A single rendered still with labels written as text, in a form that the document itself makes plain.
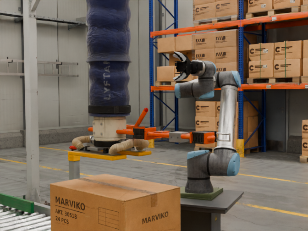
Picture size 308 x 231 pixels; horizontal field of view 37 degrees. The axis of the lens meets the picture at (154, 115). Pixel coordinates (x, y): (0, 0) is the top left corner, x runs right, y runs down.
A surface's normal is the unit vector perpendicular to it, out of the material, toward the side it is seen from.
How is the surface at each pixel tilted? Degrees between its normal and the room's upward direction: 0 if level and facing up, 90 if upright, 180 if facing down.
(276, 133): 90
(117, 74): 70
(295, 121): 90
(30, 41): 90
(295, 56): 92
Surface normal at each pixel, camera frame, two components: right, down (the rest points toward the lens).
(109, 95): 0.18, -0.22
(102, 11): -0.03, -0.28
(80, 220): -0.68, 0.04
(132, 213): 0.73, 0.03
